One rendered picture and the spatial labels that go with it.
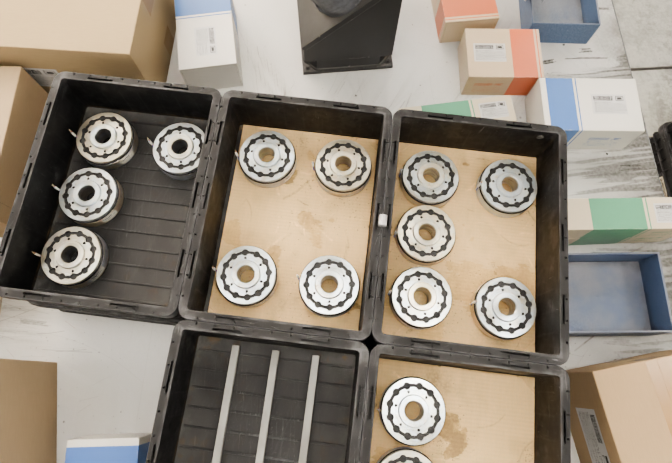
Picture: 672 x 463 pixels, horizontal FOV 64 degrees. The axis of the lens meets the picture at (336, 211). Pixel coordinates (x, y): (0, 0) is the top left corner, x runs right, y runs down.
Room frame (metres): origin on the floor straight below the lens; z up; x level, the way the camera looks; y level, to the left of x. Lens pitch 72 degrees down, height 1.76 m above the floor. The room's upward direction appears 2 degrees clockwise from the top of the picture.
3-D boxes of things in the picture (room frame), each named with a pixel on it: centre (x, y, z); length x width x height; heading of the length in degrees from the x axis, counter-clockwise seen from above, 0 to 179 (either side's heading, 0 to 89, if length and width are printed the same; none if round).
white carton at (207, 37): (0.71, 0.29, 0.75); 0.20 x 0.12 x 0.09; 10
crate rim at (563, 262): (0.24, -0.23, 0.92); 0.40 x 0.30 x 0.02; 175
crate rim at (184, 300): (0.27, 0.07, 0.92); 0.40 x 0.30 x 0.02; 175
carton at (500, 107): (0.54, -0.25, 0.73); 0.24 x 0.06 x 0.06; 99
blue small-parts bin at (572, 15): (0.86, -0.50, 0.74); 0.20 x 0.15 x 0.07; 0
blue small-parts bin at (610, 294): (0.17, -0.52, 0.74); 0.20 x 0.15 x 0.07; 92
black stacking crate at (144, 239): (0.30, 0.37, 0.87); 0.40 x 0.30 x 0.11; 175
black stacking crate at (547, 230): (0.24, -0.23, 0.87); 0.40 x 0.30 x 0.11; 175
